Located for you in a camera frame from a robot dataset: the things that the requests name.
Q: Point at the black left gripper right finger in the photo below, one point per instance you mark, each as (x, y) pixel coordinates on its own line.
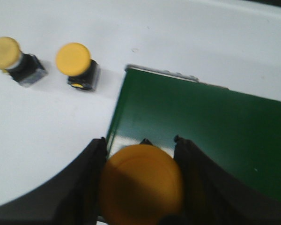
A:
(215, 197)

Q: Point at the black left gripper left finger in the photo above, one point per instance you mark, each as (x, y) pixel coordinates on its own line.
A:
(69, 198)

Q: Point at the green conveyor belt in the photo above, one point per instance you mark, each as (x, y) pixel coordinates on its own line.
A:
(240, 132)

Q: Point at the yellow mushroom push button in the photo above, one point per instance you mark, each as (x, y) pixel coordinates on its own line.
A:
(140, 185)
(75, 61)
(24, 68)

